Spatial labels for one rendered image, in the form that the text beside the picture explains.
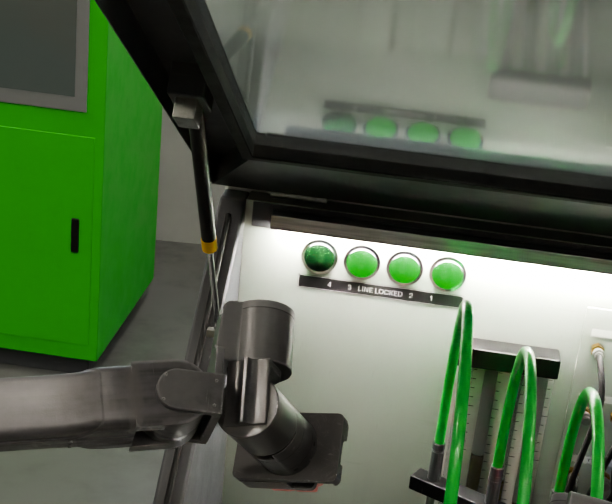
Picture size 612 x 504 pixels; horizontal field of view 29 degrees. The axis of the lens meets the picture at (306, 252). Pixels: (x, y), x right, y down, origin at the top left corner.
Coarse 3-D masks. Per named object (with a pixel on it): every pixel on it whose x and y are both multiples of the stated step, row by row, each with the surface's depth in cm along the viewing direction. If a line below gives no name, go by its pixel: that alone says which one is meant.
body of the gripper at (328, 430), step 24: (312, 432) 106; (336, 432) 106; (240, 456) 108; (264, 456) 102; (288, 456) 102; (312, 456) 106; (336, 456) 105; (264, 480) 107; (288, 480) 106; (312, 480) 105; (336, 480) 104
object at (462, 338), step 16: (464, 304) 139; (464, 320) 134; (464, 336) 131; (464, 352) 129; (448, 368) 156; (464, 368) 127; (448, 384) 157; (464, 384) 126; (448, 400) 159; (464, 400) 125; (448, 416) 160; (464, 416) 124; (464, 432) 124; (432, 448) 162; (448, 464) 123; (448, 480) 122; (448, 496) 122
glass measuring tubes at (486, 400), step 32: (480, 352) 161; (512, 352) 161; (544, 352) 162; (480, 384) 166; (544, 384) 162; (480, 416) 165; (512, 416) 165; (544, 416) 166; (448, 448) 168; (480, 448) 167; (512, 448) 169; (480, 480) 171; (512, 480) 170
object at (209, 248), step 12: (192, 132) 128; (204, 132) 128; (192, 144) 129; (204, 144) 129; (192, 156) 131; (204, 156) 130; (204, 168) 132; (204, 180) 133; (204, 192) 134; (204, 204) 135; (204, 216) 137; (204, 228) 138; (204, 240) 140; (216, 240) 141; (216, 288) 147; (216, 300) 148; (216, 312) 150
